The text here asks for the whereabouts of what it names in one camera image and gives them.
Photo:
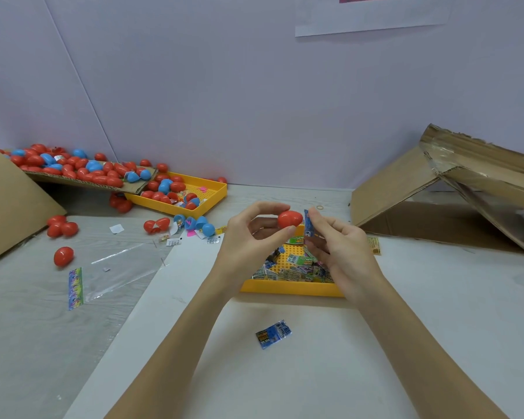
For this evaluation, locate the person's left hand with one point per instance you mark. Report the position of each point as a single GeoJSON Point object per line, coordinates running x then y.
{"type": "Point", "coordinates": [240, 253]}

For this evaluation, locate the person's right hand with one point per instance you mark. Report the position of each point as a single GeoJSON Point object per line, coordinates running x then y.
{"type": "Point", "coordinates": [345, 257]}

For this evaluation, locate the yellow label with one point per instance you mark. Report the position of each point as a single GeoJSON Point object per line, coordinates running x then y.
{"type": "Point", "coordinates": [374, 244]}

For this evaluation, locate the single red plastic egg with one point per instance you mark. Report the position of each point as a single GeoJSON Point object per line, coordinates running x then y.
{"type": "Point", "coordinates": [290, 219]}

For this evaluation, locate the blue packet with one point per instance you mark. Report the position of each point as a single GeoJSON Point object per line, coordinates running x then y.
{"type": "Point", "coordinates": [273, 334]}

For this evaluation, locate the pile of plastic eggs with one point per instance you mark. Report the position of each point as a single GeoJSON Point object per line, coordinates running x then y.
{"type": "Point", "coordinates": [105, 170]}

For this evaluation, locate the person's left forearm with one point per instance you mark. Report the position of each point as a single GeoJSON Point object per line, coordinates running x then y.
{"type": "Point", "coordinates": [166, 362]}

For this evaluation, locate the person's right forearm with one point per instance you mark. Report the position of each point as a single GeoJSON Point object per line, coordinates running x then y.
{"type": "Point", "coordinates": [432, 358]}

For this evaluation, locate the yellow plastic tray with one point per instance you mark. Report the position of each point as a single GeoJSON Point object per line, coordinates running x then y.
{"type": "Point", "coordinates": [288, 288]}

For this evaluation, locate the yellow tray under eggs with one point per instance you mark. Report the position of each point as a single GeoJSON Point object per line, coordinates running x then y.
{"type": "Point", "coordinates": [211, 194]}

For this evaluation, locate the torn flattened cardboard box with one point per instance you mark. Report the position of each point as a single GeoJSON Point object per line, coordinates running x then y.
{"type": "Point", "coordinates": [389, 183]}

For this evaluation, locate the clear bag with coloured label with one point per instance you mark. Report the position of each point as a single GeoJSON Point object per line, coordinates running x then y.
{"type": "Point", "coordinates": [118, 273]}

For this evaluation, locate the small white paper scrap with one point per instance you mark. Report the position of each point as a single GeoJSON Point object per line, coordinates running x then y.
{"type": "Point", "coordinates": [116, 228]}

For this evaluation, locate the brown cardboard sheet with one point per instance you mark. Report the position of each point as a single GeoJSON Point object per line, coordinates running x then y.
{"type": "Point", "coordinates": [74, 180]}

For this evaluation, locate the tall brown cardboard box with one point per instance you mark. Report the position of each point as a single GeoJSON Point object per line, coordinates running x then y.
{"type": "Point", "coordinates": [7, 209]}

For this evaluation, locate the white paper sign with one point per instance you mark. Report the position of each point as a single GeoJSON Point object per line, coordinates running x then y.
{"type": "Point", "coordinates": [371, 13]}

